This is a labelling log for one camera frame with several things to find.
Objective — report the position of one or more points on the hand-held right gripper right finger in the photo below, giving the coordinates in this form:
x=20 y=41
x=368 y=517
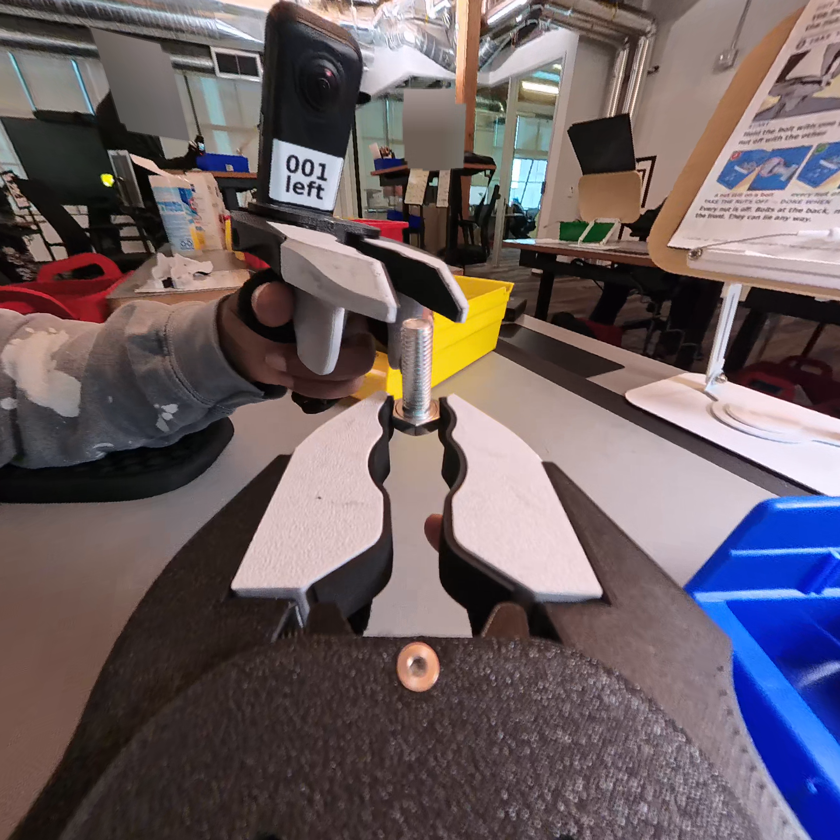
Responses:
x=512 y=518

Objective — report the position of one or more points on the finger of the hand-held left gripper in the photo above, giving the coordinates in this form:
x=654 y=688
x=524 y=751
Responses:
x=420 y=275
x=334 y=275

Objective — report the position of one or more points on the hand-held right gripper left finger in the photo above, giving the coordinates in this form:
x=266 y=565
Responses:
x=321 y=505

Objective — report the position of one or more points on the yellow plastic bin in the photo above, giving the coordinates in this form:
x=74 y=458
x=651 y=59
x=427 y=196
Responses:
x=472 y=315

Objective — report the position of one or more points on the silver hex bolt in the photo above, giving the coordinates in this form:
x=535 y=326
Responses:
x=417 y=374

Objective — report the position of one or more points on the silver hex nut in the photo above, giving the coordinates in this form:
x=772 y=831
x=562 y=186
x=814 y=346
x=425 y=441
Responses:
x=420 y=426

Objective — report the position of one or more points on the blue plastic bin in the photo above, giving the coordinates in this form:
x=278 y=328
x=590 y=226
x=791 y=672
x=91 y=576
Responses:
x=754 y=590

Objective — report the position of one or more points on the person's right hand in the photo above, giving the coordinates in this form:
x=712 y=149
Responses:
x=433 y=531

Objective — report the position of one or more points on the person's left hand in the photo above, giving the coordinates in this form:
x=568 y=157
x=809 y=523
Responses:
x=275 y=367

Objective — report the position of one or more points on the red bin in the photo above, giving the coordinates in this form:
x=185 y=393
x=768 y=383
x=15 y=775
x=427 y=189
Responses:
x=384 y=229

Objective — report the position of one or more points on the black office chair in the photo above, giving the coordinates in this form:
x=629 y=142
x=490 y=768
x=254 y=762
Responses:
x=476 y=229

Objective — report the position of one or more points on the small blue bin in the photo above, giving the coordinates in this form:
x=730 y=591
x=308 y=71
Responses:
x=223 y=163

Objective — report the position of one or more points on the wooden desk with black legs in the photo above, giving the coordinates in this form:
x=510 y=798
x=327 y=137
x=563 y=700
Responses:
x=564 y=253

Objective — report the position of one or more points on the green bin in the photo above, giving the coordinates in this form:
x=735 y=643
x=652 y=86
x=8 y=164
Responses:
x=574 y=231

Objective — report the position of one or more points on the crumpled white tissue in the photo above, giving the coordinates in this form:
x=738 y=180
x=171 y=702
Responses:
x=174 y=272

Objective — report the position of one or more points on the wipes canister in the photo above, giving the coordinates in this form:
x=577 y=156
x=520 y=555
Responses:
x=174 y=213

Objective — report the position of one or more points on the black mesh wrist rest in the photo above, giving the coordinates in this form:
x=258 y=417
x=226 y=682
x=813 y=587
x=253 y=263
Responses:
x=131 y=466

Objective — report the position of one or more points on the document stand with black flap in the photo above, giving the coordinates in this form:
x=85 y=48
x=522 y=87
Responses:
x=604 y=148

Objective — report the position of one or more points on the black monitor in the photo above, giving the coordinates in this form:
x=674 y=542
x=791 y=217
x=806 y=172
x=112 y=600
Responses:
x=52 y=151

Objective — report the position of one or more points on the red basket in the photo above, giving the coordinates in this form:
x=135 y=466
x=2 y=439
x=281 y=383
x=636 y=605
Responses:
x=65 y=289

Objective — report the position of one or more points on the instruction sheet on stand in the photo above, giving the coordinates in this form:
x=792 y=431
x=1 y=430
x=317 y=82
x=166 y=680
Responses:
x=682 y=197

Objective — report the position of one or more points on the red bag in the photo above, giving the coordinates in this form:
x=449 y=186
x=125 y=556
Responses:
x=787 y=387

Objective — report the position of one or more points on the printed instruction sheet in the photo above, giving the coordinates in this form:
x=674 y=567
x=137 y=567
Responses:
x=774 y=98

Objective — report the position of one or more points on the wooden post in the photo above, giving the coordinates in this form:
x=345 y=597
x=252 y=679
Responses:
x=468 y=72

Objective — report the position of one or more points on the wall outlet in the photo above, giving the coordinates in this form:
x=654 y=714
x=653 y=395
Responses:
x=726 y=60

